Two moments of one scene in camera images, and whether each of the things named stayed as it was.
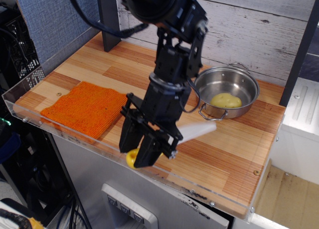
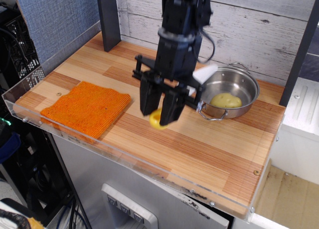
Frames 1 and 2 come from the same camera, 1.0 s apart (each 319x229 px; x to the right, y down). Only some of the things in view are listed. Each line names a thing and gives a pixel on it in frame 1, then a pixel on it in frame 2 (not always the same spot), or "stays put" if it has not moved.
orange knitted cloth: [87, 112] stays put
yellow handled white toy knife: [184, 131] -> [200, 76]
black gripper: [155, 118] -> [172, 69]
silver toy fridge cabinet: [114, 194] stays put
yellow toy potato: [226, 100] stays put
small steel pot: [234, 79] stays put
